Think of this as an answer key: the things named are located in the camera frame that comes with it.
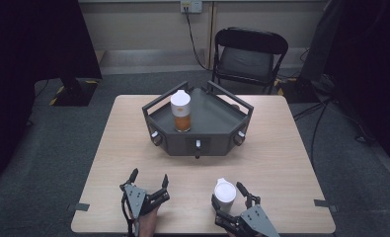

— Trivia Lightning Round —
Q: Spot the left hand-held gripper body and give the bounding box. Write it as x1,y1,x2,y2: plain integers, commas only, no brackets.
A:
118,183,171,237

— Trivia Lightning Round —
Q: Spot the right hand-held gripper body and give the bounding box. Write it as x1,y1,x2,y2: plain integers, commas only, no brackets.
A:
214,194,281,237

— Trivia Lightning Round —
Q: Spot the white lidded bottle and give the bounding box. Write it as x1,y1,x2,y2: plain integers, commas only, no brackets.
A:
213,177,238,214

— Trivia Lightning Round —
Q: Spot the orange drink bottle white cap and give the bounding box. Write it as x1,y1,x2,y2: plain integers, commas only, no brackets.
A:
170,89,193,133

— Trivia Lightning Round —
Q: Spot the grey corner shelf rack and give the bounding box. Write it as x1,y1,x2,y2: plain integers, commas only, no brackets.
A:
141,79,255,160

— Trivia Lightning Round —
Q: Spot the person's left hand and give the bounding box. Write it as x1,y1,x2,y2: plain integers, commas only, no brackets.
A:
138,206,160,237

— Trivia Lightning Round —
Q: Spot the grey tape strip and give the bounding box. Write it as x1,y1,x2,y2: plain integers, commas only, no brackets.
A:
313,198,340,213
67,202,91,212

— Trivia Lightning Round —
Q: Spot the black stand base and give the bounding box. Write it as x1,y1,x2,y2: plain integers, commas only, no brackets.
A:
52,77,100,108

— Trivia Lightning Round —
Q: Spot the yellow black floor tape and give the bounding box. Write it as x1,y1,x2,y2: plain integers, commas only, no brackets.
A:
48,85,66,107

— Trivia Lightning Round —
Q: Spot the black folding chair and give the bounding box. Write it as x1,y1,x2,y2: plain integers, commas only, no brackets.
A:
211,27,289,96

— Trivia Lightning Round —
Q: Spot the black curtain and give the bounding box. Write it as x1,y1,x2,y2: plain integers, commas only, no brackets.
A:
0,0,103,181
324,0,390,186

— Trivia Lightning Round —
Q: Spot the grey upright panel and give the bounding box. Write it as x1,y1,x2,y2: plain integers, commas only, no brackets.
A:
299,0,336,83

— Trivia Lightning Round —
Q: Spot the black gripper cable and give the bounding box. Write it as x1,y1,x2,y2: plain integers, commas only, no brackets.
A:
120,193,135,237

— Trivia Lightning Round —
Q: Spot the black floor cable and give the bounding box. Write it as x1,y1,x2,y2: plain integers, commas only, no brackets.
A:
292,95,336,167

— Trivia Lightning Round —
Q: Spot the black wall cable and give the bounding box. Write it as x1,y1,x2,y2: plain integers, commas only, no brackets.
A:
183,7,214,72

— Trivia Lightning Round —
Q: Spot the white wall outlet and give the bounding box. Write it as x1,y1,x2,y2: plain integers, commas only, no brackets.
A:
180,0,203,14

